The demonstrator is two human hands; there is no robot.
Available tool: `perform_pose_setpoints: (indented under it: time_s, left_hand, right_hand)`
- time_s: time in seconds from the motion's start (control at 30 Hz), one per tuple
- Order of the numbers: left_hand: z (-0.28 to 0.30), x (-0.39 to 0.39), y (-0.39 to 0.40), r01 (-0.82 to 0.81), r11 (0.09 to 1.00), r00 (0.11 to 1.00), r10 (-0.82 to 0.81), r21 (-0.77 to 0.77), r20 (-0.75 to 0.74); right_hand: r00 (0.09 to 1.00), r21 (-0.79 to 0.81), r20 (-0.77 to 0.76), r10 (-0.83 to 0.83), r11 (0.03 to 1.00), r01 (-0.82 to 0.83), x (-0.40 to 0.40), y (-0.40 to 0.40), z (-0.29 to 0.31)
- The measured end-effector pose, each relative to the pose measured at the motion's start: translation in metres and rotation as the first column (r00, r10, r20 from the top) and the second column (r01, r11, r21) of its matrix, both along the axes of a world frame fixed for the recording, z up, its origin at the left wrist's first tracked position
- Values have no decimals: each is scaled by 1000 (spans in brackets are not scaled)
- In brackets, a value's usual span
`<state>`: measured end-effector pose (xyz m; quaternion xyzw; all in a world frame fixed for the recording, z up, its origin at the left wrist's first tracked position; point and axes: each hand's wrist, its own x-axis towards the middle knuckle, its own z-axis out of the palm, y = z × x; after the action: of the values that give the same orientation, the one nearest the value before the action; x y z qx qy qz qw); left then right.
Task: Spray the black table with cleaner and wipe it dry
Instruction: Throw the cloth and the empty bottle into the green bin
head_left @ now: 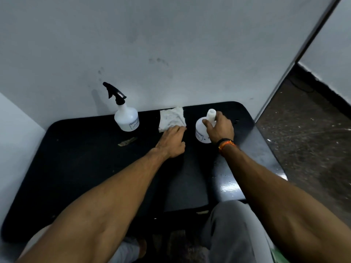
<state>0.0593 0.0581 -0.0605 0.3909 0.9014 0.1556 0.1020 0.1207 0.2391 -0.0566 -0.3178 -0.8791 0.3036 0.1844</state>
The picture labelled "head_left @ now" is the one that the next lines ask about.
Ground person's left hand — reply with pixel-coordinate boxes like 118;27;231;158
155;125;187;159

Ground person's right hand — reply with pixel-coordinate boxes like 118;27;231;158
202;111;235;144

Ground white capless plastic bottle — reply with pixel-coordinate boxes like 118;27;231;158
195;108;218;144

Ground white cloth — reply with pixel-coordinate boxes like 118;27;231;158
158;107;187;133

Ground person's right forearm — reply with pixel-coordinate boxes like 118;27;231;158
221;144;351;263

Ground person's left forearm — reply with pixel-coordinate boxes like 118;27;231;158
15;147;169;263

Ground orange wristband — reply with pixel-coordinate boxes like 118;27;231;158
218;141;237;152

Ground torn beige sticker remnant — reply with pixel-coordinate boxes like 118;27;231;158
118;137;137;147

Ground white spray bottle black trigger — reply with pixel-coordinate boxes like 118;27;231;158
103;82;140;132

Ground person's right leg grey trousers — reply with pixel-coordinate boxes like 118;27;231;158
201;200;275;263

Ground green shirt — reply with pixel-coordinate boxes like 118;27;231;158
270;248;290;263

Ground black floor cable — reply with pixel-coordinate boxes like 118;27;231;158
289;76;315;93

